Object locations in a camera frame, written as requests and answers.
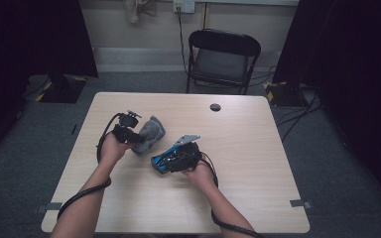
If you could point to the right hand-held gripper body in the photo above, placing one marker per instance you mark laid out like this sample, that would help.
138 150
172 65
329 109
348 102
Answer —
188 157

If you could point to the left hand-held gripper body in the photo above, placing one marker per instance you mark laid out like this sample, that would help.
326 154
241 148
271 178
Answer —
127 122

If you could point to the grey cloth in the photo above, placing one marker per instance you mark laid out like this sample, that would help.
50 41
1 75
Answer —
150 134

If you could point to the blue toy car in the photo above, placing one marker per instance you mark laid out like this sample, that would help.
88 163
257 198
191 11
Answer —
158 162

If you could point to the person's right hand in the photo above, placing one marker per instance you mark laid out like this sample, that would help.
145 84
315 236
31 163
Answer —
203 175

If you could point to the person's left hand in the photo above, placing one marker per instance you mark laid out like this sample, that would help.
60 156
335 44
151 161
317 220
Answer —
110 150

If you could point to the small black floor item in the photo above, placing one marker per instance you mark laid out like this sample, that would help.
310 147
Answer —
74 129

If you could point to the black stand base yellow tape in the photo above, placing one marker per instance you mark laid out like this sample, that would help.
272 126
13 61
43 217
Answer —
63 91
284 95

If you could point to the grey tape strip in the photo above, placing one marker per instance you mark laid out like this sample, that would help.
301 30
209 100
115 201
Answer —
51 207
299 203

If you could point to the beige hanging cloth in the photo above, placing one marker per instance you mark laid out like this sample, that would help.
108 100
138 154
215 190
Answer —
135 8

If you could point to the black folding chair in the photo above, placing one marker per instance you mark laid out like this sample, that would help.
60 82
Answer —
223 41

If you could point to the dark curtain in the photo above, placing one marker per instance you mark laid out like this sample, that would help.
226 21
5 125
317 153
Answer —
360 66
29 33

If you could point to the white wall socket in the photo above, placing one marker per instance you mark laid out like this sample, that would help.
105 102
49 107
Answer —
184 5

